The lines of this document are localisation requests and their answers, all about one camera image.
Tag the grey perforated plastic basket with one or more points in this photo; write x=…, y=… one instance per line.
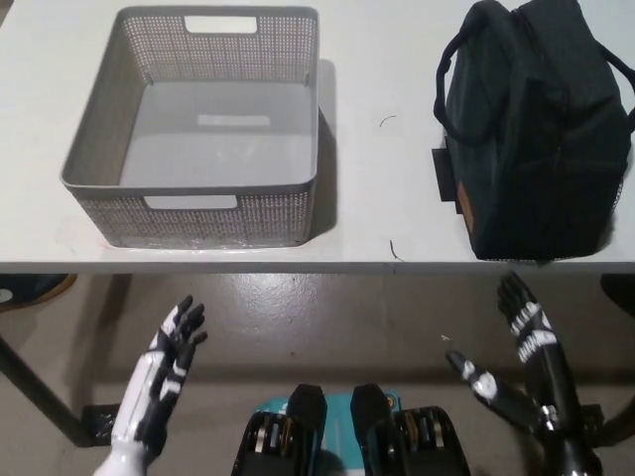
x=198, y=223

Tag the black and teal robot body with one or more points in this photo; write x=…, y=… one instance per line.
x=347, y=441

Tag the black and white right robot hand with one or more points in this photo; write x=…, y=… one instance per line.
x=543, y=367

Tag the dark green fabric lunch bag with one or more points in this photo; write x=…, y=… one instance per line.
x=546, y=149

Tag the dark round floor object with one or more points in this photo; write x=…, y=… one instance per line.
x=620, y=290

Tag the dark object with yellow rim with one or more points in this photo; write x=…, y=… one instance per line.
x=25, y=292

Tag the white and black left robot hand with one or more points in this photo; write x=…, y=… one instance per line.
x=149, y=392

